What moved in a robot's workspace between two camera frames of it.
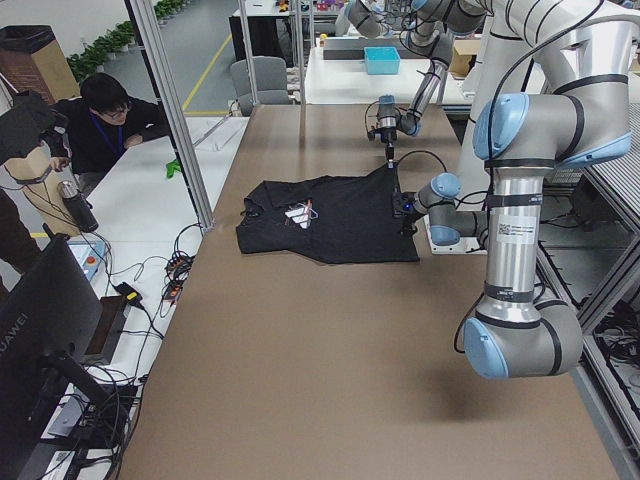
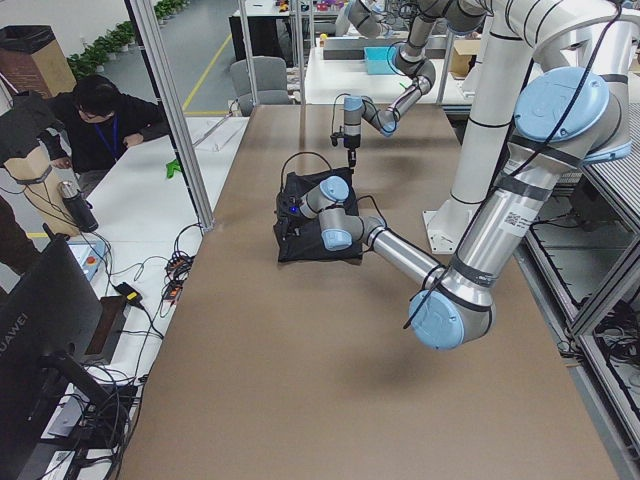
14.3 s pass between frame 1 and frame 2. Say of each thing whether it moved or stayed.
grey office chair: stayed
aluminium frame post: stayed
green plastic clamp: stayed
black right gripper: moved
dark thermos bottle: stayed
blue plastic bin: stayed
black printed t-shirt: moved
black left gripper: moved
